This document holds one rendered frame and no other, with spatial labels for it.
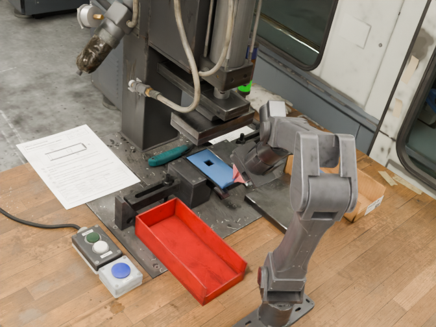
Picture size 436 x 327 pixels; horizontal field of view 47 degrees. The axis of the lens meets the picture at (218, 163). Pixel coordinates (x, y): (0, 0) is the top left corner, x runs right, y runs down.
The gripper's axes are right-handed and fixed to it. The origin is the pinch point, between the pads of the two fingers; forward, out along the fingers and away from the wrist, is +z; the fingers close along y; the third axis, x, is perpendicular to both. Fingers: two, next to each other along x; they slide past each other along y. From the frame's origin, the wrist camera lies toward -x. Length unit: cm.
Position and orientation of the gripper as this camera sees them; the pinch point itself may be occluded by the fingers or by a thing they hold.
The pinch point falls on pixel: (236, 178)
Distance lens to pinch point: 123.6
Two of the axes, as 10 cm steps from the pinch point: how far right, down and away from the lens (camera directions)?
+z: -4.4, 4.1, 8.0
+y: -5.0, -8.5, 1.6
